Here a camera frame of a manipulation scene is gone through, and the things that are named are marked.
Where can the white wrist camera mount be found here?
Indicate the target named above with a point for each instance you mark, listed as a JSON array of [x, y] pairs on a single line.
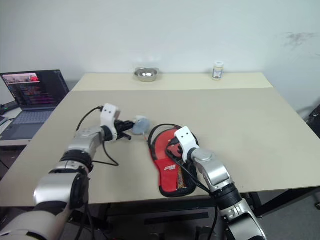
[[109, 115], [187, 140]]

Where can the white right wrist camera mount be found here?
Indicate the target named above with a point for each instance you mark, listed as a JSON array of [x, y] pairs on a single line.
[[187, 140]]

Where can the blue-grey plush zipper charm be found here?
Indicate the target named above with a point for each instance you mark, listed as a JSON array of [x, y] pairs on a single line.
[[141, 125]]

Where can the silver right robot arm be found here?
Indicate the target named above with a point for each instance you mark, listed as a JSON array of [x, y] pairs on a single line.
[[217, 172]]

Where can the red and black paddle case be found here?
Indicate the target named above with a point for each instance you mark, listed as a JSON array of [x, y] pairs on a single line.
[[166, 172]]

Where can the black table frame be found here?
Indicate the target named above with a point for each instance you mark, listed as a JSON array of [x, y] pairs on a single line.
[[280, 197]]

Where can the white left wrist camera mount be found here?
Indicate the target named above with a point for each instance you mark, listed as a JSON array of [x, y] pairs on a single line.
[[109, 115]]

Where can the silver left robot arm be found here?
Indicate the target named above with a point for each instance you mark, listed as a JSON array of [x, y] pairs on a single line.
[[75, 147]]

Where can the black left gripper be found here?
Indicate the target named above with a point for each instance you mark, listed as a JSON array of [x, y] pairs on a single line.
[[120, 128]]

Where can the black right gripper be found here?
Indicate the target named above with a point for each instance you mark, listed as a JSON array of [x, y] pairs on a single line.
[[179, 152]]

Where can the grey open laptop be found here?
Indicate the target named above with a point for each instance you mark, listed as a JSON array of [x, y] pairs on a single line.
[[32, 100]]

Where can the stainless steel bowl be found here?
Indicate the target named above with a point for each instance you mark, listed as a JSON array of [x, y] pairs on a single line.
[[146, 74]]

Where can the small white lidded jar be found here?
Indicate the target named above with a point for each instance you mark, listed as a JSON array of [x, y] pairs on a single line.
[[217, 71]]

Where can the red table tennis paddle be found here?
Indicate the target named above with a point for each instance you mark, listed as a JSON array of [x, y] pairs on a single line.
[[181, 180]]

